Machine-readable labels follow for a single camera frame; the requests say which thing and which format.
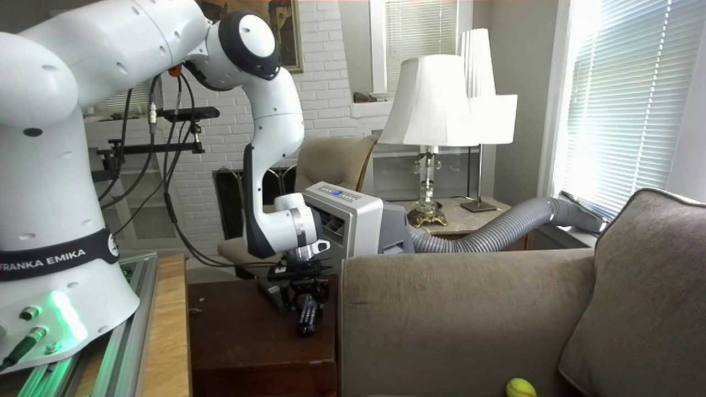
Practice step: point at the tall narrow white lampshade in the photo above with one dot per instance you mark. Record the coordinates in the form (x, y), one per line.
(478, 62)

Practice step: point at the white portable air conditioner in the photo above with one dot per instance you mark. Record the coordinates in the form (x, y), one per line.
(354, 220)

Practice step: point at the white shade crystal table lamp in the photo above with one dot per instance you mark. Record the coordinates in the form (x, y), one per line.
(430, 102)

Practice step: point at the white framed glass door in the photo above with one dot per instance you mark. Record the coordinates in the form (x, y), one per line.
(143, 220)

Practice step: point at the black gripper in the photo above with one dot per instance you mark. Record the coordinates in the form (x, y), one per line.
(309, 273)

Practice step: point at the black fireplace screen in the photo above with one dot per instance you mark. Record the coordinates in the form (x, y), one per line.
(227, 199)

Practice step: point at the beige sofa back cushion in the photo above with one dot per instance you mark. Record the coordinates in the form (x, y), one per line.
(648, 294)

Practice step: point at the dark brown wooden table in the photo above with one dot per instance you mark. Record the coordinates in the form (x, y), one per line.
(234, 338)

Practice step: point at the black stereo camera bar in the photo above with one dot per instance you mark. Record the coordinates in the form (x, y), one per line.
(192, 113)

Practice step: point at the yellow green tennis ball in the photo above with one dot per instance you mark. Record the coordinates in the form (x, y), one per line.
(522, 388)

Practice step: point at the white shade thin pole lamp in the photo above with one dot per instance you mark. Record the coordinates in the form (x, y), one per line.
(497, 122)

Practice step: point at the aluminium rail frame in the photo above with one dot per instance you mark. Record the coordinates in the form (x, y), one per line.
(128, 330)

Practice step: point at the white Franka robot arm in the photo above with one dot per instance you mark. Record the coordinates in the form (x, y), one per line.
(45, 184)

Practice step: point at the white framed window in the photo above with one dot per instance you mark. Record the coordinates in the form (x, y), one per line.
(422, 28)

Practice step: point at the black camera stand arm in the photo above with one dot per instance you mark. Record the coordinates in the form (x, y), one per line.
(146, 147)

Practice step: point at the glossy black long remote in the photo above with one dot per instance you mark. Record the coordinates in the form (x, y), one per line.
(308, 319)

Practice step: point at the beige armchair with wood frame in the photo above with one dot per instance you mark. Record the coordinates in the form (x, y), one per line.
(338, 162)

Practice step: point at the light wooden bench top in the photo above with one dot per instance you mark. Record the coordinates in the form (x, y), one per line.
(169, 330)

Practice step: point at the framed wall picture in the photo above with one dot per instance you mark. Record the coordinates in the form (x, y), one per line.
(286, 35)

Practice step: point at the beige fabric sofa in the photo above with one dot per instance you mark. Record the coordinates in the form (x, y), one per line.
(456, 316)

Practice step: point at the light wooden end table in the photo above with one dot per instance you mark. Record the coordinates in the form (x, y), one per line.
(464, 218)

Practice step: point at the white window blinds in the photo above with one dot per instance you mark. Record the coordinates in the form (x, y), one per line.
(632, 96)

